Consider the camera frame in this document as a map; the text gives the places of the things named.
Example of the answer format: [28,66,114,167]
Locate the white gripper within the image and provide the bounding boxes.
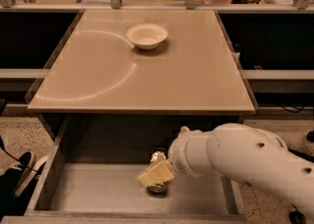
[137,126,212,188]

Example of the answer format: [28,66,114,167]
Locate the crushed orange can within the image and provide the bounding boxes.
[147,149,168,195]

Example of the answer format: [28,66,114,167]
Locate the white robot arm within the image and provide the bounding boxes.
[137,123,314,219]

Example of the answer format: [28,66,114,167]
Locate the open grey drawer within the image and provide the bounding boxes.
[1,114,259,224]

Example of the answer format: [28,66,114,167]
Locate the beige counter cabinet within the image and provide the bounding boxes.
[24,8,259,147]

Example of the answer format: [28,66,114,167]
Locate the white bowl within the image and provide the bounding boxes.
[127,24,168,50]

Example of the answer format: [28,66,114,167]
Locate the black and white sneaker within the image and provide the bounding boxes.
[9,151,48,198]

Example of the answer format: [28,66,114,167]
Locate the black office chair base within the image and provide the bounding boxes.
[288,210,306,224]

